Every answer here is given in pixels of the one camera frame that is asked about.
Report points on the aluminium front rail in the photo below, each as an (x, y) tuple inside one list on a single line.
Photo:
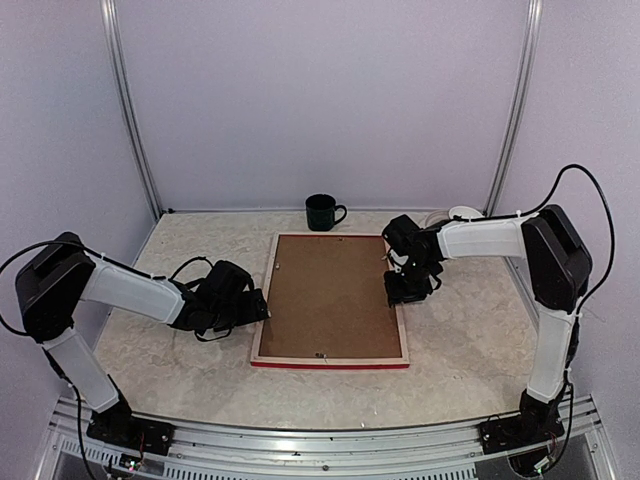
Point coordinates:
[(201, 450)]

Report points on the aluminium post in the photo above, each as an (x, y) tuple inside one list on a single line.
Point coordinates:
[(118, 64), (517, 106)]

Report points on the brown cardboard backing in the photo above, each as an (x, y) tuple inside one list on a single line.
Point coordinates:
[(330, 295)]

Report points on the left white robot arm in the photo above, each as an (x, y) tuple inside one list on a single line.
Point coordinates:
[(65, 272)]

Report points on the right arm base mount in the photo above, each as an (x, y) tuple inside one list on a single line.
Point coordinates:
[(528, 427)]

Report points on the red wooden picture frame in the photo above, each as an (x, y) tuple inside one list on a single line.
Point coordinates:
[(260, 350)]

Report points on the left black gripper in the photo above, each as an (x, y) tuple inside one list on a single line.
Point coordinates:
[(250, 315)]

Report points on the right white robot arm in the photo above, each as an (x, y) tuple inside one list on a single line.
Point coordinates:
[(559, 267)]

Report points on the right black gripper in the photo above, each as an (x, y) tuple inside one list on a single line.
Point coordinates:
[(398, 294)]

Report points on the right aluminium post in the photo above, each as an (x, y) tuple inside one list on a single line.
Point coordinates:
[(517, 106)]

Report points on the left aluminium post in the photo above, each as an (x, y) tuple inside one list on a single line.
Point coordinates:
[(118, 64)]

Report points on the orange and white bowl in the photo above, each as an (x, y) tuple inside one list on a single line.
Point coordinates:
[(464, 213)]

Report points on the dark green mug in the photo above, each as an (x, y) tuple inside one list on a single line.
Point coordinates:
[(323, 212)]

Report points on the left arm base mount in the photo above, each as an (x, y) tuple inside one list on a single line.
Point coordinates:
[(140, 434)]

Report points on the white patterned plate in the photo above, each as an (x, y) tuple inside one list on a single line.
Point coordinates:
[(435, 217)]

